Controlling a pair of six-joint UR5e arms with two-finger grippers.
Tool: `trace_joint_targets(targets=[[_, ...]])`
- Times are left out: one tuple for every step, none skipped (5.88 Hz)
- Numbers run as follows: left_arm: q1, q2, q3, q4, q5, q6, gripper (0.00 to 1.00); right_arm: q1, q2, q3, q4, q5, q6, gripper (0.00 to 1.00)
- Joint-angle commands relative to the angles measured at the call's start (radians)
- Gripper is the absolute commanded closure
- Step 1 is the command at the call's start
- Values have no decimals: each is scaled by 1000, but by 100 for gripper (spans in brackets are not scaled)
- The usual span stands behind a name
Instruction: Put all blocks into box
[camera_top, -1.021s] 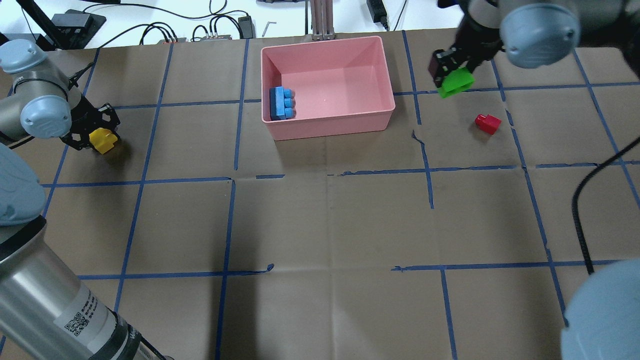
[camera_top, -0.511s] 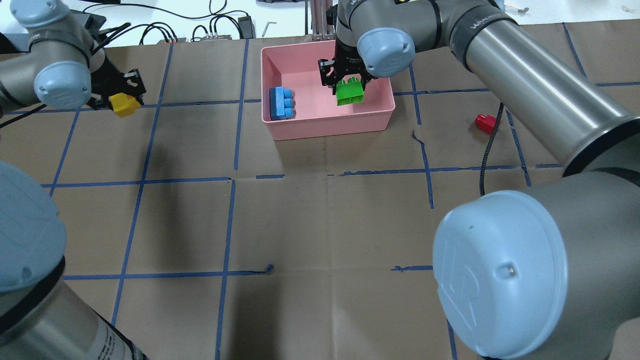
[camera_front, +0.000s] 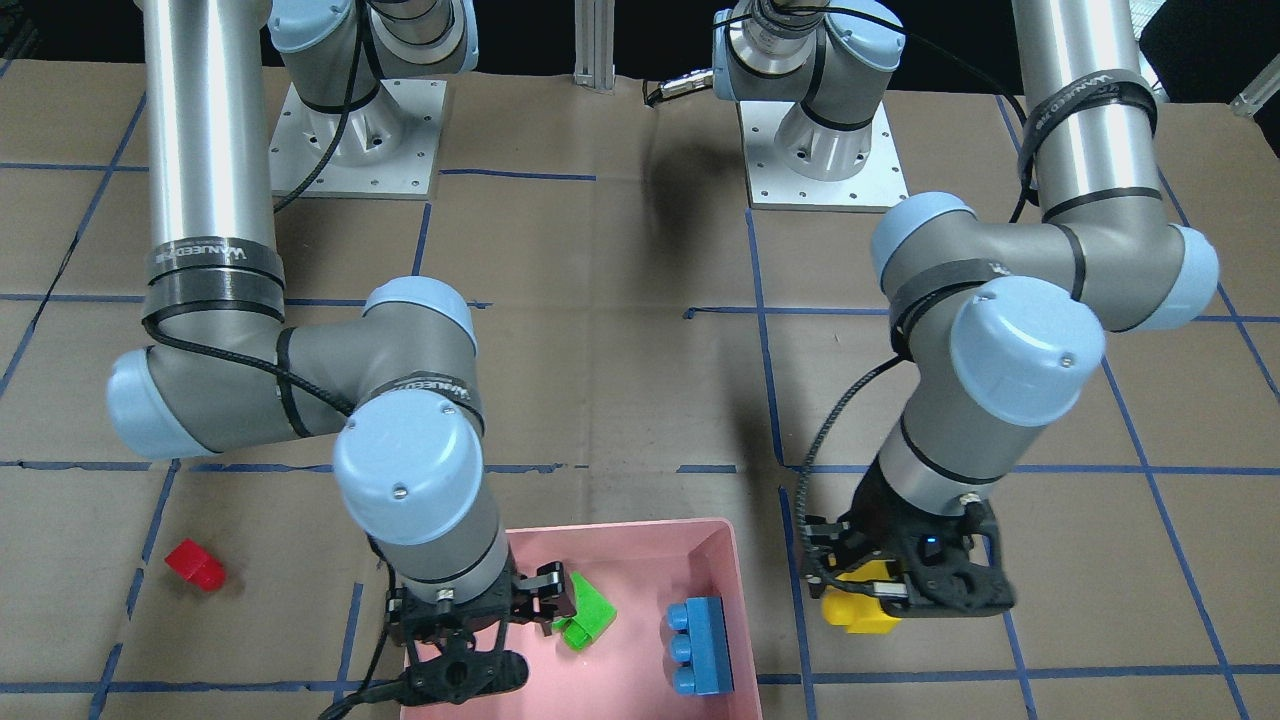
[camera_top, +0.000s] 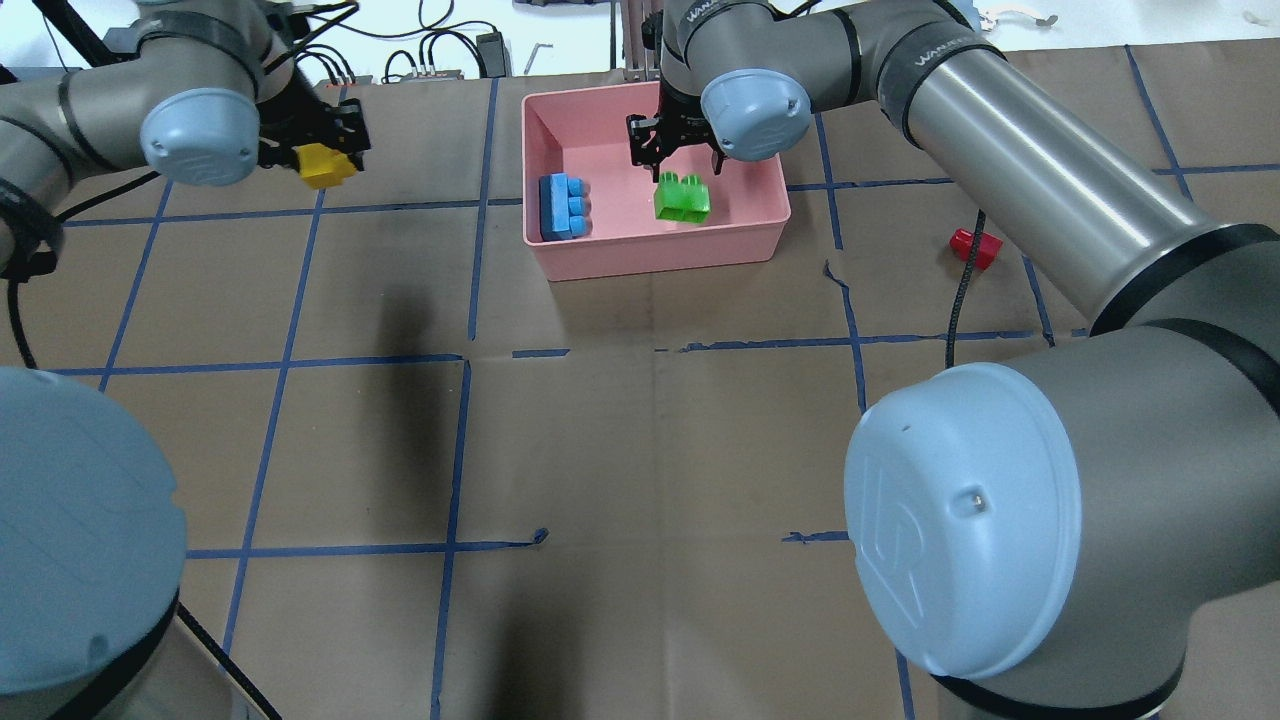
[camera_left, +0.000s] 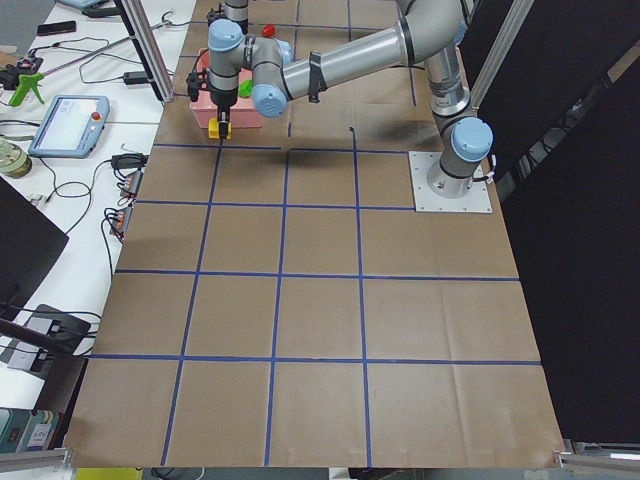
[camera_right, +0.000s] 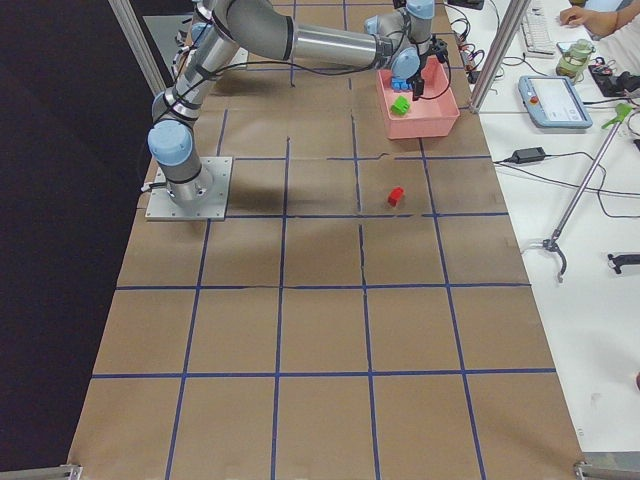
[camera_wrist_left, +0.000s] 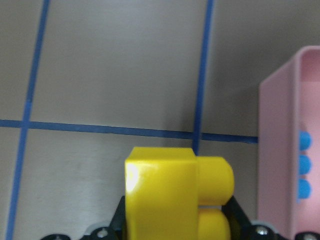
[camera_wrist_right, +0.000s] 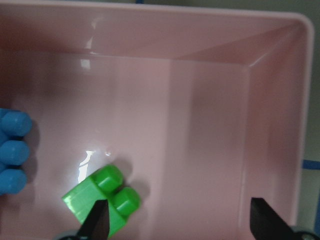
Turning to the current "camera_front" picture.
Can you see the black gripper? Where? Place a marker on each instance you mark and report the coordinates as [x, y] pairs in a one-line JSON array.
[[872, 527], [541, 592]]

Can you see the yellow toy block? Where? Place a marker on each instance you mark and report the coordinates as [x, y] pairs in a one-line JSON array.
[[857, 613]]

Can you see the green toy block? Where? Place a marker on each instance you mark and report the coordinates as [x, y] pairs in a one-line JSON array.
[[594, 614]]

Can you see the blue toy block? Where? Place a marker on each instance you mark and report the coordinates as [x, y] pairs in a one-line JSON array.
[[699, 647]]

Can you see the red toy block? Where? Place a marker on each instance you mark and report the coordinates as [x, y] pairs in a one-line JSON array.
[[197, 566]]

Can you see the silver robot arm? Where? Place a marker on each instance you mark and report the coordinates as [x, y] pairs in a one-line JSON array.
[[300, 300], [932, 259]]

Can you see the pink plastic box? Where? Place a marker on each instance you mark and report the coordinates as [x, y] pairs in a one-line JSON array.
[[642, 567]]

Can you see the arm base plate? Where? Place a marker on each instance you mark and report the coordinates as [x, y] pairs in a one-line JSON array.
[[794, 164], [388, 149]]

